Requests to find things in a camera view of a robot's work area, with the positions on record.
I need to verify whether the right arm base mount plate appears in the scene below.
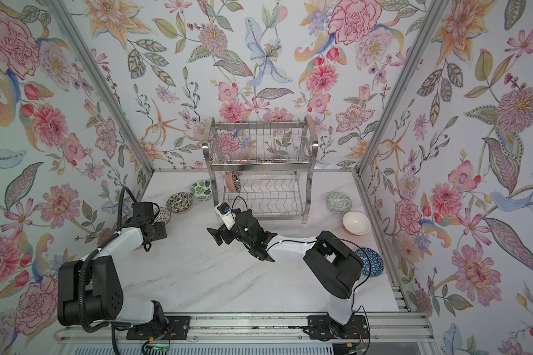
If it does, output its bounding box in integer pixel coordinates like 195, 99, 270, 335
303, 314, 370, 342

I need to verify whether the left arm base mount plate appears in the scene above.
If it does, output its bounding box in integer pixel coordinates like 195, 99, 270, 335
126, 316, 191, 341

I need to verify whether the plain white bowl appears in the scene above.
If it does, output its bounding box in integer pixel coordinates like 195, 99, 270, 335
342, 211, 371, 235

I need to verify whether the white lattice pattern bowl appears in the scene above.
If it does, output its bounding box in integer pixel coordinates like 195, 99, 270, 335
154, 208, 172, 225

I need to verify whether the dark speckled pattern bowl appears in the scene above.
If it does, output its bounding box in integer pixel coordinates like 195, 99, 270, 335
166, 192, 193, 214

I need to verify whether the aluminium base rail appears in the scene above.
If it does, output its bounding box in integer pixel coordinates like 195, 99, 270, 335
52, 311, 436, 345

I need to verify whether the green leaf pattern bowl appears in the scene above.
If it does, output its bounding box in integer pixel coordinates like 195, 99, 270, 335
190, 180, 213, 202

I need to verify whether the pale green patterned bowl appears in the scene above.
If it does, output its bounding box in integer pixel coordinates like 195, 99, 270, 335
326, 192, 352, 214

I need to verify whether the steel two-tier dish rack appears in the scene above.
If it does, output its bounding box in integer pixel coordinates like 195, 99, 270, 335
202, 115, 319, 223

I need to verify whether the blue geometric pattern bowl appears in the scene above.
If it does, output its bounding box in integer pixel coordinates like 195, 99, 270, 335
355, 247, 384, 277

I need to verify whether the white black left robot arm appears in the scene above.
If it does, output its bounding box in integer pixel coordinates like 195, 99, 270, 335
57, 202, 168, 333

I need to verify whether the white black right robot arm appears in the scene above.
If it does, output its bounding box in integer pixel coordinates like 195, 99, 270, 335
207, 203, 364, 326

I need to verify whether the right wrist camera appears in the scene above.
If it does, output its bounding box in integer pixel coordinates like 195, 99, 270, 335
215, 202, 236, 231

